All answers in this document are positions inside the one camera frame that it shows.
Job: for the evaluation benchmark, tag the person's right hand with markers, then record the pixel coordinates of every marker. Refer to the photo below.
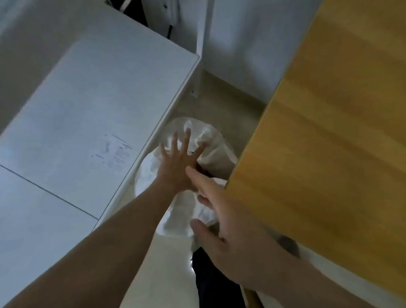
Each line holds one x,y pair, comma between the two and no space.
244,247

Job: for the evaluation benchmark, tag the person's left hand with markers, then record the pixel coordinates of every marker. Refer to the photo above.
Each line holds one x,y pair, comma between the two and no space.
177,171

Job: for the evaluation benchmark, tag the large white plastic bag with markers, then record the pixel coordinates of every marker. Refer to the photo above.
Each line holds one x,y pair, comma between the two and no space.
215,152

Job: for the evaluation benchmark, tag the person's left forearm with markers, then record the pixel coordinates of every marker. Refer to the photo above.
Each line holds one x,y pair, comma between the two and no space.
104,254

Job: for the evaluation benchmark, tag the person's black trousers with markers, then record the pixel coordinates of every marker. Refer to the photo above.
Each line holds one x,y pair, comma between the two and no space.
215,285

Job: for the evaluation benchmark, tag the white printed label sticker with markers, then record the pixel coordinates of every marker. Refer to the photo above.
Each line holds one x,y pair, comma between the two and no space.
114,152

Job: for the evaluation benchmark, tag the white metal shelf rack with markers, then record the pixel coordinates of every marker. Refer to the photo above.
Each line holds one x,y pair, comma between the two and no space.
95,95

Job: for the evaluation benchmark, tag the wooden table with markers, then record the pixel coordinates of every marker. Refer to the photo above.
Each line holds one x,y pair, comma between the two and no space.
333,142

